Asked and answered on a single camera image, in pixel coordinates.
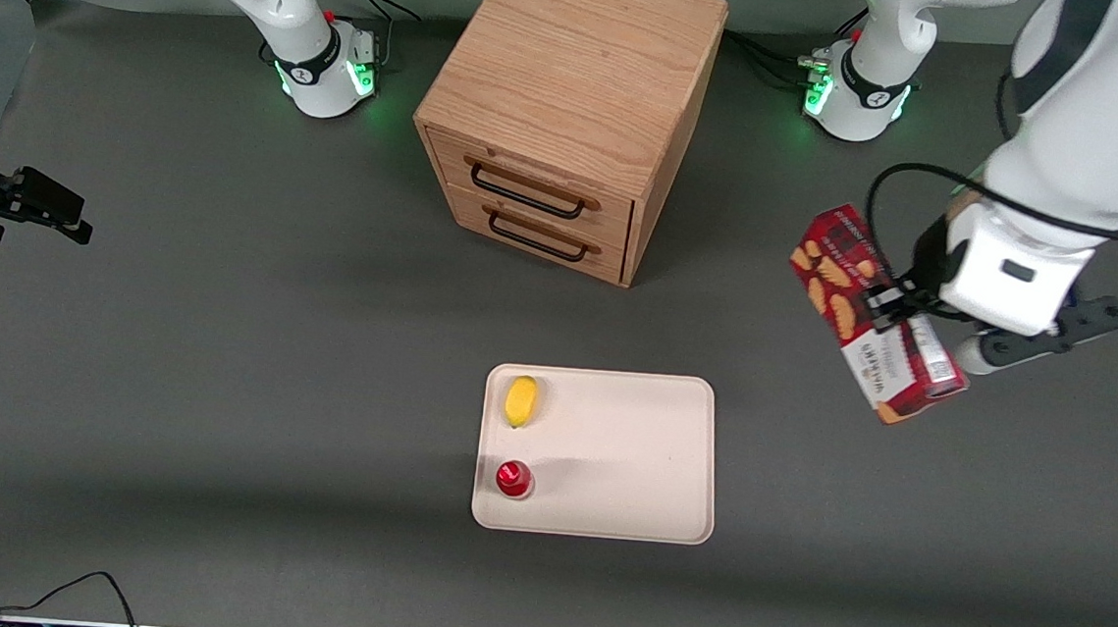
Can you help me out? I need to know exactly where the red cookie box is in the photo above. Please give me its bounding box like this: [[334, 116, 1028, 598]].
[[778, 200, 983, 432]]

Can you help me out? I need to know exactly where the wooden drawer cabinet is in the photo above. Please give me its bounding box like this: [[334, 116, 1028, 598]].
[[402, 0, 730, 294]]

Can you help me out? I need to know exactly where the beige plastic tray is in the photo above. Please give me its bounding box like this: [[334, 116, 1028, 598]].
[[470, 361, 724, 548]]

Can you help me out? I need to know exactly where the thin black table cable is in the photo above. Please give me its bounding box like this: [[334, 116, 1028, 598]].
[[0, 564, 143, 627]]

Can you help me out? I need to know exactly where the black drawer handle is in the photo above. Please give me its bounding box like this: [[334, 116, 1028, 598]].
[[479, 205, 605, 265], [460, 154, 603, 224]]

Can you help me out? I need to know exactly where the yellow lemon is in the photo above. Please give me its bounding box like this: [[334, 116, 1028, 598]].
[[503, 374, 541, 431]]

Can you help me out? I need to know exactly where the red soda can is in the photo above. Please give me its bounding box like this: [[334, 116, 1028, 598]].
[[494, 458, 537, 501]]

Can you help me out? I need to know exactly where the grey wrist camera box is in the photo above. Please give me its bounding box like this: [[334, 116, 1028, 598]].
[[953, 286, 1118, 385]]

